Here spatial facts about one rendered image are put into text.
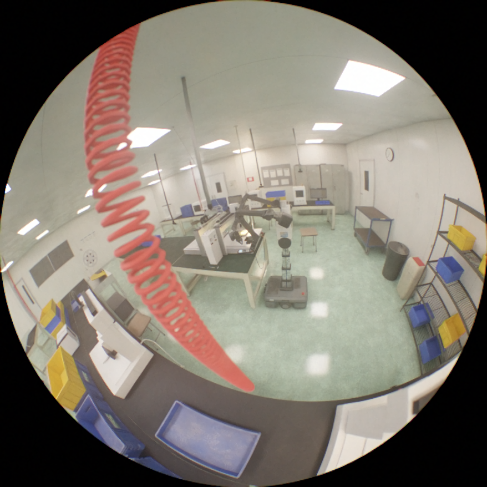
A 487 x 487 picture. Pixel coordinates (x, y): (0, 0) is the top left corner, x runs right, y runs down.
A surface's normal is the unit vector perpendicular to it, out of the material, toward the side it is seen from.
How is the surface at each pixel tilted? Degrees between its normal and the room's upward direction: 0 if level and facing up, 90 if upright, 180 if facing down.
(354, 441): 0
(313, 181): 90
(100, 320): 90
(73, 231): 90
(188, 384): 0
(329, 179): 90
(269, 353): 0
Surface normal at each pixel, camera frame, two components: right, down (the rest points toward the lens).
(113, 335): 0.93, -0.01
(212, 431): -0.18, -0.87
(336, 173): -0.31, 0.49
